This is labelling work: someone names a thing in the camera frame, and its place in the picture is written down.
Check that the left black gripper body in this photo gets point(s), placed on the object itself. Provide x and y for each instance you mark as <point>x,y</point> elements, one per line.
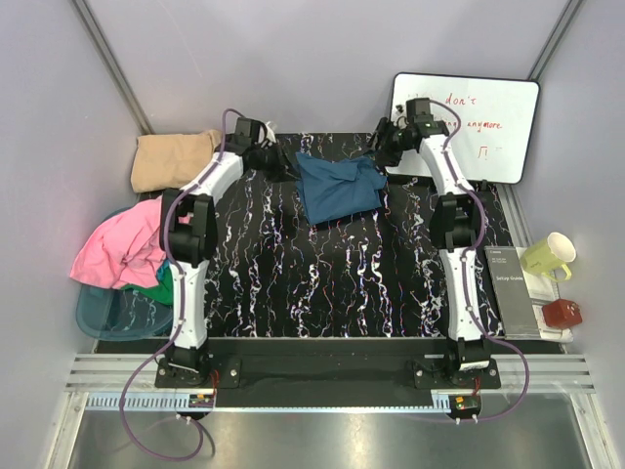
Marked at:
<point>270,159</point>

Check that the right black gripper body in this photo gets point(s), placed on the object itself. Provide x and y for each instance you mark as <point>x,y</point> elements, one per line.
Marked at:
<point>393,141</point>

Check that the blue t shirt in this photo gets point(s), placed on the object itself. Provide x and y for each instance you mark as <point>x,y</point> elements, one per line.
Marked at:
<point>333,190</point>

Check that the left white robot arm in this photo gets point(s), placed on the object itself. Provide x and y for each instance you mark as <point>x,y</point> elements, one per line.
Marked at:
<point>189,237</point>

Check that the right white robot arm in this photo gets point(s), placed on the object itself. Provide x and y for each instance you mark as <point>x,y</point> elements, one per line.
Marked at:
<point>456,229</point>

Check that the white paper stack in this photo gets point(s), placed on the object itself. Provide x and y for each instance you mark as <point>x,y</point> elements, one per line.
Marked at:
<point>543,291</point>

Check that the white whiteboard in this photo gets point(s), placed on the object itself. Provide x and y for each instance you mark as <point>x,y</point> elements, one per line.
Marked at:
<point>493,117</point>

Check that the folded beige t shirt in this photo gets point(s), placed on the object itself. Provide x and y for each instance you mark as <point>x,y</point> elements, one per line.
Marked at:
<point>171,161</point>

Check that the black marble pattern mat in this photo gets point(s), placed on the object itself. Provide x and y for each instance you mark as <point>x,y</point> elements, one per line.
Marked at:
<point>373,274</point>

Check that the green t shirt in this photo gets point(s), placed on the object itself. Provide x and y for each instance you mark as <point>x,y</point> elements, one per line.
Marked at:
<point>163,291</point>

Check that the pink t shirt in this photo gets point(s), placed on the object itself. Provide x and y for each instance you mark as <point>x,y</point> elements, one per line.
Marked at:
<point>123,250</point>

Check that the yellow green mug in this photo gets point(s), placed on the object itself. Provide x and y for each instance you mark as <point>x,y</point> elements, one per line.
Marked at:
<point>550,257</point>

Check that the grey setup guide booklet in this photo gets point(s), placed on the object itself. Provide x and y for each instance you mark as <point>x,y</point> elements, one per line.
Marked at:
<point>511,293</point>

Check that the teal plastic basket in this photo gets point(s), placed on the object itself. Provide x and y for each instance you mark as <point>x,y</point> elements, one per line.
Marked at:
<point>116,315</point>

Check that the red brown box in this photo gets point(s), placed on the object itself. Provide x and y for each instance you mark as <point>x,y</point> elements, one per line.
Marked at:
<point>562,314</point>

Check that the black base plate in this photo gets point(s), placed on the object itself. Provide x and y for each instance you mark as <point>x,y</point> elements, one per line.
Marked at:
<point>424,363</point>

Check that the aluminium rail frame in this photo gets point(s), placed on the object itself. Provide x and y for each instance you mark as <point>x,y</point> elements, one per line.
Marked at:
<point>97,381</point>

